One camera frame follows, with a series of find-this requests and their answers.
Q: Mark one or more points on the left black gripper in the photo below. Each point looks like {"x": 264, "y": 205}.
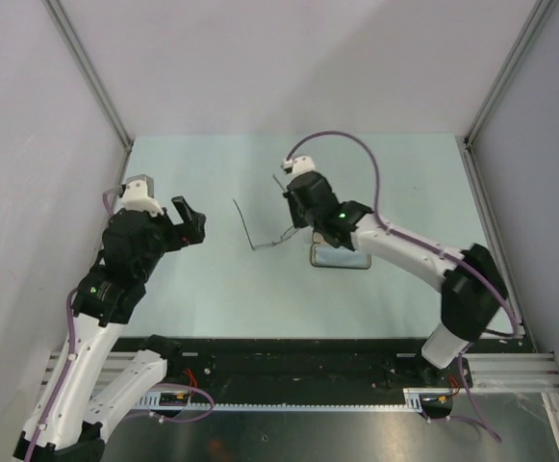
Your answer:
{"x": 179, "y": 232}

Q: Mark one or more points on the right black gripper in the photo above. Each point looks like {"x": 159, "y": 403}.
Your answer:
{"x": 298, "y": 221}

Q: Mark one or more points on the black glasses case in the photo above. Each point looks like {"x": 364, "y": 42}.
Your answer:
{"x": 318, "y": 240}

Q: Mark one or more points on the light blue cleaning cloth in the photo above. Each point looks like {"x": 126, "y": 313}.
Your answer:
{"x": 328, "y": 256}

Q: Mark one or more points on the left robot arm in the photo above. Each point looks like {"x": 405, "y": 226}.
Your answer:
{"x": 70, "y": 422}

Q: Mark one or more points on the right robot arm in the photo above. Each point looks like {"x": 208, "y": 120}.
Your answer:
{"x": 471, "y": 288}

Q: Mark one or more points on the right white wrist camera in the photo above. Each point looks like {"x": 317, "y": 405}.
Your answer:
{"x": 296, "y": 166}

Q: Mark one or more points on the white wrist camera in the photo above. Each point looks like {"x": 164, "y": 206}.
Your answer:
{"x": 296, "y": 166}
{"x": 138, "y": 195}

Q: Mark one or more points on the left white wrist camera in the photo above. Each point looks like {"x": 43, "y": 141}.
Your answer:
{"x": 138, "y": 195}

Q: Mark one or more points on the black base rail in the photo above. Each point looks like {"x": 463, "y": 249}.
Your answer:
{"x": 261, "y": 373}

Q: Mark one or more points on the left aluminium frame post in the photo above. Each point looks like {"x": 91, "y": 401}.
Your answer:
{"x": 81, "y": 58}

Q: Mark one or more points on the aluminium frame post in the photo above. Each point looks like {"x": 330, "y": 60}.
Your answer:
{"x": 531, "y": 28}
{"x": 81, "y": 58}

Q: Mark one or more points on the right aluminium frame post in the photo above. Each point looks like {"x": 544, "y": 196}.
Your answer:
{"x": 531, "y": 28}

